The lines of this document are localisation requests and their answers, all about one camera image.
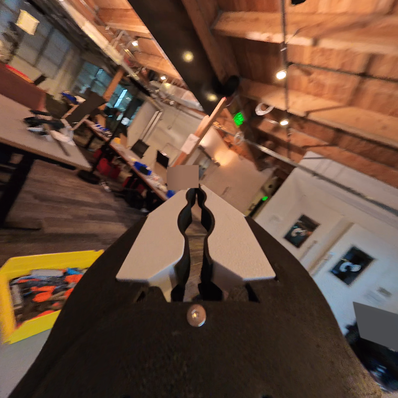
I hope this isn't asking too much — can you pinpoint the dark wall poster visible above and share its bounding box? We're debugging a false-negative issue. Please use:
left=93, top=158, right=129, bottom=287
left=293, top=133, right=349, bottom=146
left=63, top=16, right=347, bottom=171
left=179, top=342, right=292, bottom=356
left=283, top=214, right=321, bottom=249
left=329, top=245, right=375, bottom=286

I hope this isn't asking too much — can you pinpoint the long cluttered work table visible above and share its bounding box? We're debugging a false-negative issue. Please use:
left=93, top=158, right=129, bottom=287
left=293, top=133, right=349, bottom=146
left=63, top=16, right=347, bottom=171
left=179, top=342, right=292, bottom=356
left=83, top=120, right=170, bottom=201

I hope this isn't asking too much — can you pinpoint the red chair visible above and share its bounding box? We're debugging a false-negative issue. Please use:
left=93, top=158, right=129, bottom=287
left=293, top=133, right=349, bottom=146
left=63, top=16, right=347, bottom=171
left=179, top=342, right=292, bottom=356
left=96, top=157, right=121, bottom=180

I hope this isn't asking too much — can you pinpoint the wooden support post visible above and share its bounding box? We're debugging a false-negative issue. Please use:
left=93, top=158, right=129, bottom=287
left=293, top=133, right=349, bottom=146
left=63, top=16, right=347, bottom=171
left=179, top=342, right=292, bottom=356
left=173, top=97, right=228, bottom=169

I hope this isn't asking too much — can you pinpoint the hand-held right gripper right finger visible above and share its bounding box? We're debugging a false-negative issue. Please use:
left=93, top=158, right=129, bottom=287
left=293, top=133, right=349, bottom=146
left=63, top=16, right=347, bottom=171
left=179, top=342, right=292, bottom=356
left=196, top=185, right=277, bottom=301

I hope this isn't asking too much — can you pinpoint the grey desk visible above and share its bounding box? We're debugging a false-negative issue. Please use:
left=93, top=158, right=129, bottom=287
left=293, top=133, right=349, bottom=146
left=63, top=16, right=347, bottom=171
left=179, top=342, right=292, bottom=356
left=0, top=328, right=55, bottom=398

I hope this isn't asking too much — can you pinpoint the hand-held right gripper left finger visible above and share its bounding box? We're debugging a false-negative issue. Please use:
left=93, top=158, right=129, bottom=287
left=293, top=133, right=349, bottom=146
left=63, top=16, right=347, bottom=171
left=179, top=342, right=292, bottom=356
left=116, top=189, right=197, bottom=302

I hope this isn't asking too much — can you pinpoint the yellow plastic bin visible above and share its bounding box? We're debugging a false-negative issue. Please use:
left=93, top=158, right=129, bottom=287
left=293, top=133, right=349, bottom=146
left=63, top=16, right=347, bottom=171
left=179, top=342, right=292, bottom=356
left=0, top=250, right=105, bottom=344

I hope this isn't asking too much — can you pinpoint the grey table with black legs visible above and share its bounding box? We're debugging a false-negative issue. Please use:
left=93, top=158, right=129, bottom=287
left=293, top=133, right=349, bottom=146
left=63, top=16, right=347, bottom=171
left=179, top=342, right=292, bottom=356
left=0, top=93, right=93, bottom=229

